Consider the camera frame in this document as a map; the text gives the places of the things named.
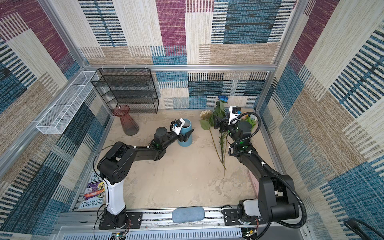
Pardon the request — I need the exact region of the light blue cylindrical vase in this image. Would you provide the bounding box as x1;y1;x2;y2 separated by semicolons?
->
178;119;193;147

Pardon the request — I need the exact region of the cream sunflower with stem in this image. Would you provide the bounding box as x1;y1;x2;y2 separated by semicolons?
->
200;110;226;170

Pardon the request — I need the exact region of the dark blue rose stem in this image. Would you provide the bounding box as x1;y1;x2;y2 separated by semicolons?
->
215;95;229;118

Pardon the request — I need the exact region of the pale blue rose bouquet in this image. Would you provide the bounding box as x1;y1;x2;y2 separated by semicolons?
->
209;100;229;127

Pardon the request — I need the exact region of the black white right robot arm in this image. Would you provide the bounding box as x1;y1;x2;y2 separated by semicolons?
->
214;112;307;229

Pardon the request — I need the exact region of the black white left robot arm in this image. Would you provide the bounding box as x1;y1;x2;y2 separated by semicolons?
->
97;127;194;230

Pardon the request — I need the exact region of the red ribbed glass vase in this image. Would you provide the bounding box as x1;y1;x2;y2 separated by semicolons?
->
113;105;139;136

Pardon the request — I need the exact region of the colourful tulip bunch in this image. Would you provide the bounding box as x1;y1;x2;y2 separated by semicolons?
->
244;115;258;130

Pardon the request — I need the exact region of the pink pencil case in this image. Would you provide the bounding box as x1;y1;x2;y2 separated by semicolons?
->
248;171;259;199

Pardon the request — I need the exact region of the blue grey cushion pad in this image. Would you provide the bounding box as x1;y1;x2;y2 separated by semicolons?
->
172;206;205;224

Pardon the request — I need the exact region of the treehouse paperback book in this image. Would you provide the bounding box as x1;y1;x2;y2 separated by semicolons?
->
78;172;106;210

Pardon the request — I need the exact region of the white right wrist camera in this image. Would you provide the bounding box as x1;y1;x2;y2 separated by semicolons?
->
228;106;242;126

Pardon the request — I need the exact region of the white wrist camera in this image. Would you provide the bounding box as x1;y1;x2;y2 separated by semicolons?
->
171;119;185;136
228;106;242;126

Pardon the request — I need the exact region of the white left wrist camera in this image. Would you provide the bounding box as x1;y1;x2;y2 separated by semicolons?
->
171;119;185;136

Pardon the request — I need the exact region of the black wire shelf rack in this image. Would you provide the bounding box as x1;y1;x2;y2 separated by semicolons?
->
91;68;159;114

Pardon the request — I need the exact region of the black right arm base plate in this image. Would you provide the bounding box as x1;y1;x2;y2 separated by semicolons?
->
220;206;267;226

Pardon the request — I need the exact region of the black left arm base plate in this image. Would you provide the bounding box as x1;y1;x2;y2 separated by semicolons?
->
98;211;143;230

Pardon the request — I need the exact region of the white wire mesh basket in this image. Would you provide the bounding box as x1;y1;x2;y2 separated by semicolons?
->
36;71;96;135

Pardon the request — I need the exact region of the black cable at corner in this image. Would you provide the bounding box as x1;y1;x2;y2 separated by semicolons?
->
343;218;384;240

